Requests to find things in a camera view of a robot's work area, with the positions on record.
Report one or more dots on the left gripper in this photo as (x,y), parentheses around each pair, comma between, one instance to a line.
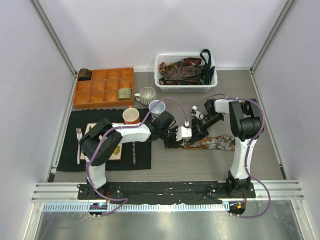
(173,143)

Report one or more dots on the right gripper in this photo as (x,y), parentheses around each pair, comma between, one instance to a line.
(198,132)

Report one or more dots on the orange grey floral tie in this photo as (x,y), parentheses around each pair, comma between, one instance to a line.
(223,142)

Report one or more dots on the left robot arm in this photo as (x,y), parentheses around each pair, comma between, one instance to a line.
(108,136)

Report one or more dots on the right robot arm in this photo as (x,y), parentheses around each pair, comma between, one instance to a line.
(247,121)

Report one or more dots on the frosted blue footed cup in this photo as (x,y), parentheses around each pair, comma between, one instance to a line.
(156,108)

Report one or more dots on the black scalloped placemat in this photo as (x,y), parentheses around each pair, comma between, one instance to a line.
(80,119)

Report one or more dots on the orange ceramic mug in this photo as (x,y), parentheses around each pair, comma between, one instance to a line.
(131,116)

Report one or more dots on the grey ribbed ceramic mug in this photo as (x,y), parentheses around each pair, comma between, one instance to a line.
(146,95)

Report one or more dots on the square floral ceramic plate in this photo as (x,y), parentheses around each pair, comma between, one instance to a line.
(116,156)

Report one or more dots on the dark green tie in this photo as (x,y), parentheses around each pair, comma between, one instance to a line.
(207,73)

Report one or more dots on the dark paisley tie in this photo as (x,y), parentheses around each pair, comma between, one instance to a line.
(179,74)

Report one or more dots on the green floral rolled tie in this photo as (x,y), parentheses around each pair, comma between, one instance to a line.
(125,93)

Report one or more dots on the dark red patterned tie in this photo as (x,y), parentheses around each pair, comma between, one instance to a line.
(192,61)

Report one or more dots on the multicolour patterned tie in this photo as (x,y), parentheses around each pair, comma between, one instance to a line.
(163,67)

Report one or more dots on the white plastic basket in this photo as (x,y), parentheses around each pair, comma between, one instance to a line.
(177,57)

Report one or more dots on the orange wooden divided tray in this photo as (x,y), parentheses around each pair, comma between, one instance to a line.
(102,90)

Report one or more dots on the silver fork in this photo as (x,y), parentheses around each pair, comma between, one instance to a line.
(79,136)

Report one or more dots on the dark rolled tie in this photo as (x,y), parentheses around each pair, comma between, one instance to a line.
(84,74)

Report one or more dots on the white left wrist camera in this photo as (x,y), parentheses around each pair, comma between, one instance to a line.
(184,132)

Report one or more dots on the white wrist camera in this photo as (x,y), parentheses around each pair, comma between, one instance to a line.
(196,114)
(184,132)

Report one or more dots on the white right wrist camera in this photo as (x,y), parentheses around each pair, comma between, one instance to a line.
(196,114)

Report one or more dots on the patterned handle knife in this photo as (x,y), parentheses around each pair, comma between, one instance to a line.
(134,152)

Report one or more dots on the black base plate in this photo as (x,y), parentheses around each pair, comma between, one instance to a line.
(164,192)

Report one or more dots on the aluminium frame rail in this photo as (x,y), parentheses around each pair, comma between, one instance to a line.
(68,191)

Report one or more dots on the white slotted cable duct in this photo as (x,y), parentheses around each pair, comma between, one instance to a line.
(92,207)

